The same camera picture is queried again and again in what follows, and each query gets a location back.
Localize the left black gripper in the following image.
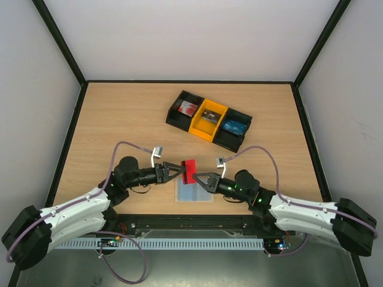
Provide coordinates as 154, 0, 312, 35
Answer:
126, 161, 185, 188

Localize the beige card holder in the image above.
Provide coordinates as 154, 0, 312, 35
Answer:
175, 179, 214, 203

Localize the black bin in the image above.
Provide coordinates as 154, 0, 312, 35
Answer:
212, 108, 253, 153
166, 90, 205, 132

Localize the yellow bin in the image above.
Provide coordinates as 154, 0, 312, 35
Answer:
189, 99, 228, 142

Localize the blue card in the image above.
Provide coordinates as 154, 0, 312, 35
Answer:
223, 120, 246, 135

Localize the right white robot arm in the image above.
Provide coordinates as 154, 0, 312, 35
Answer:
193, 170, 376, 257

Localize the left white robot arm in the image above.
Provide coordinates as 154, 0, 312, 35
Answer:
1, 156, 185, 270

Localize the red white card in bin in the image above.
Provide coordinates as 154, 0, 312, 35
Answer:
178, 100, 197, 117

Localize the dark card in bin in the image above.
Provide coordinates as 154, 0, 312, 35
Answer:
202, 109, 221, 124

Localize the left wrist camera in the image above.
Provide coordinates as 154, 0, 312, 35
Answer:
150, 146, 163, 167

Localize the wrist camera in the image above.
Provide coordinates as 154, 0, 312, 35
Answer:
150, 146, 163, 167
216, 157, 227, 179

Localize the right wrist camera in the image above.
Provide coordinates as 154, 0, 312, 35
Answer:
216, 157, 227, 179

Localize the black aluminium frame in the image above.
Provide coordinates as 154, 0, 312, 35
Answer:
0, 0, 383, 287

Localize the grey slotted cable duct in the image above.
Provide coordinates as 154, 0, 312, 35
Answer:
57, 237, 264, 251

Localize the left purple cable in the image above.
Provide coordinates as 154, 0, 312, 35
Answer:
6, 141, 156, 283

